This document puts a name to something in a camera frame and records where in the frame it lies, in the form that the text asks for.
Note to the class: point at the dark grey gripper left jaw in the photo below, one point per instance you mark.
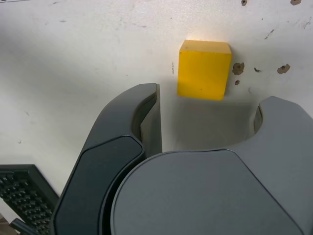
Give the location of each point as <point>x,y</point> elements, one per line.
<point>105,159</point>

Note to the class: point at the yellow cube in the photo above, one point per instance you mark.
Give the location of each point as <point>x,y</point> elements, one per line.
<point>203,73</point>

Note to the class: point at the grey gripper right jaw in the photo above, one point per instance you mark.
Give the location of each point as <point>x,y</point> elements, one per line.
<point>207,193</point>

